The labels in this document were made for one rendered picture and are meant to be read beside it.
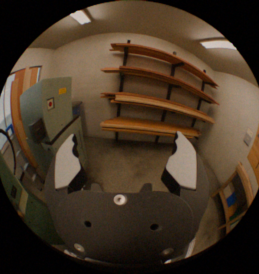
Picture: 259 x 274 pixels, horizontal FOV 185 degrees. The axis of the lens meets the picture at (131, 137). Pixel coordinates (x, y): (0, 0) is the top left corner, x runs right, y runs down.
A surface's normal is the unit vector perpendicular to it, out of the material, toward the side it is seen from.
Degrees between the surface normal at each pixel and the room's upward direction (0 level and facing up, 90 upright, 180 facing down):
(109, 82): 90
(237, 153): 90
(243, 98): 90
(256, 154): 90
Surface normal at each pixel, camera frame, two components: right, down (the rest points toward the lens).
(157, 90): 0.05, 0.55
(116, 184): 0.13, -0.83
